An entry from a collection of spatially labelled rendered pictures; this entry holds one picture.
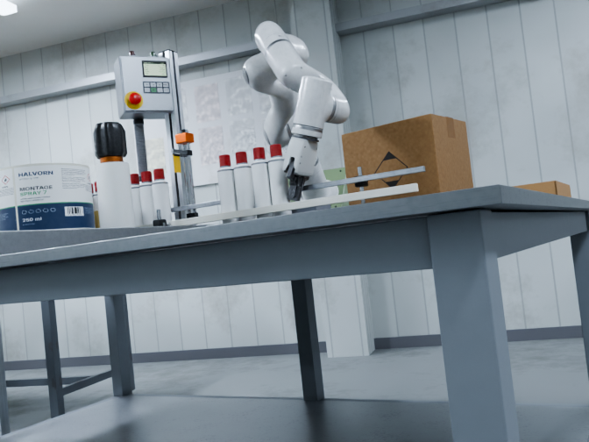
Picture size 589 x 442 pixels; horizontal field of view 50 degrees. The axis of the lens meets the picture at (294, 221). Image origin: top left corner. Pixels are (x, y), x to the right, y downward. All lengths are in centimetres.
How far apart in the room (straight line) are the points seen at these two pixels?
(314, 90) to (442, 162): 41
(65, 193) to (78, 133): 438
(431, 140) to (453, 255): 109
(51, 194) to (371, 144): 92
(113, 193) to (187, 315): 359
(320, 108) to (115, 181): 57
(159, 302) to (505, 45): 330
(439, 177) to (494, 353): 110
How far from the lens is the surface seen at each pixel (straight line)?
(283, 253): 81
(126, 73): 216
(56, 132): 594
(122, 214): 170
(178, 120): 216
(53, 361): 356
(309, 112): 168
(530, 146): 465
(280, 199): 173
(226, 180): 183
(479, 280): 71
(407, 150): 181
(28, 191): 142
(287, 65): 181
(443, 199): 68
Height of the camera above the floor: 79
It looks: 3 degrees up
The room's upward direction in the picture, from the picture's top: 6 degrees counter-clockwise
